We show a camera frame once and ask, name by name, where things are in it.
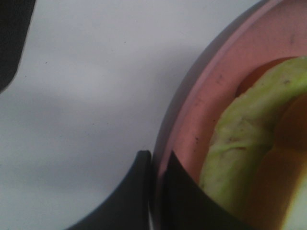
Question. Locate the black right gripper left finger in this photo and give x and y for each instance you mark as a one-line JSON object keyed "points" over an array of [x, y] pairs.
{"points": [[127, 208]]}

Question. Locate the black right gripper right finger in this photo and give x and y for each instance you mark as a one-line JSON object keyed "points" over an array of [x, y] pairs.
{"points": [[186, 207]]}

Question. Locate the toast lettuce sandwich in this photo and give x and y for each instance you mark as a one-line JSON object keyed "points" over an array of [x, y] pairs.
{"points": [[256, 165]]}

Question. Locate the pink round plate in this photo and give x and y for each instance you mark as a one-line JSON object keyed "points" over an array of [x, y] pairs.
{"points": [[267, 32]]}

